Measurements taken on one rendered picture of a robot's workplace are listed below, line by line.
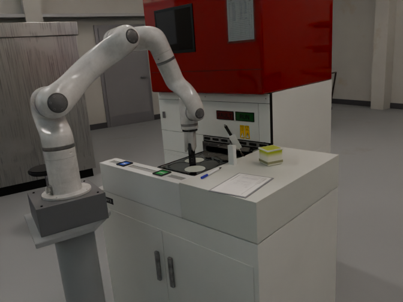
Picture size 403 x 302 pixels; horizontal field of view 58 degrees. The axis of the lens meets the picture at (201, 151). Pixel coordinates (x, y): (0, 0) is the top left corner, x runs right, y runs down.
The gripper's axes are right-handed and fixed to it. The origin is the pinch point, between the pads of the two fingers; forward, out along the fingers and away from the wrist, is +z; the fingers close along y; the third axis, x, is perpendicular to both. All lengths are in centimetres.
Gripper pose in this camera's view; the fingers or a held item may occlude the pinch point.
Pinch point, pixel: (192, 159)
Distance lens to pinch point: 182.1
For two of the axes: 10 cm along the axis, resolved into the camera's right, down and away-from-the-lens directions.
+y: -1.2, 2.6, -9.6
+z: 0.7, 9.6, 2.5
